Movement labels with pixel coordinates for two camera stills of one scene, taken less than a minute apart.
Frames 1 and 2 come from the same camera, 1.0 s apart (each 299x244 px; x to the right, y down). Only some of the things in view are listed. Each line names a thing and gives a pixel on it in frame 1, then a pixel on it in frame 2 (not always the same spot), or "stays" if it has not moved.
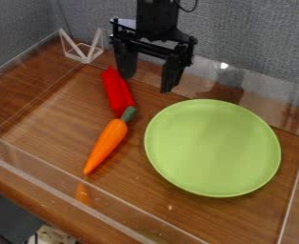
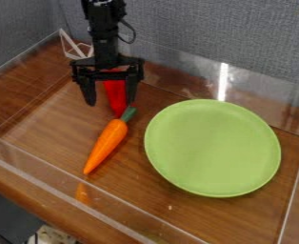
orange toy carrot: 112,139 stays
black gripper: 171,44 -> 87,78
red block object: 120,91 stays
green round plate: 214,148 stays
